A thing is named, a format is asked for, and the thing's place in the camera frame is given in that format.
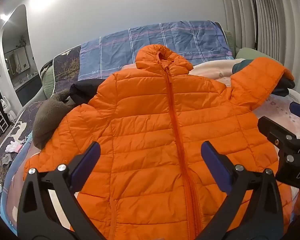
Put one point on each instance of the black garment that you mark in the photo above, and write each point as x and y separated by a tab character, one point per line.
85	90

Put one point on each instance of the arched wall mirror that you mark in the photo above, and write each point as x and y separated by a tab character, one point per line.
20	55

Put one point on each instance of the orange hooded puffer jacket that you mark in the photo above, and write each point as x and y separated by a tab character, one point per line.
145	120

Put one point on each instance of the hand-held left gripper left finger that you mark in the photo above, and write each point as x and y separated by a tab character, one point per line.
86	165

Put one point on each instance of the green pillow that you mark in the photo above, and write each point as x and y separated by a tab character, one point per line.
252	54

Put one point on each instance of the white cat figurine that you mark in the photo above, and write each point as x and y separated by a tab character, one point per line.
8	112

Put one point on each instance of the white pleated curtain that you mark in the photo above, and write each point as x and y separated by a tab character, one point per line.
277	17

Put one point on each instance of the dark tree-print quilt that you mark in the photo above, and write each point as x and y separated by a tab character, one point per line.
67	65

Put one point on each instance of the blue plaid bedsheet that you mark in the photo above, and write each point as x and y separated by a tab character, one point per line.
140	45

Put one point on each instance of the dark teal garment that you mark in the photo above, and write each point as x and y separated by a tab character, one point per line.
241	66

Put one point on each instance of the pink fleece blanket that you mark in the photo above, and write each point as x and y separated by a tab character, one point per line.
272	110

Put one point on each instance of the brown fleece garment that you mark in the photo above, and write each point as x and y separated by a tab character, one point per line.
47	115

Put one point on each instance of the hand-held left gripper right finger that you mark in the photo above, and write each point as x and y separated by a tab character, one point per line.
216	167

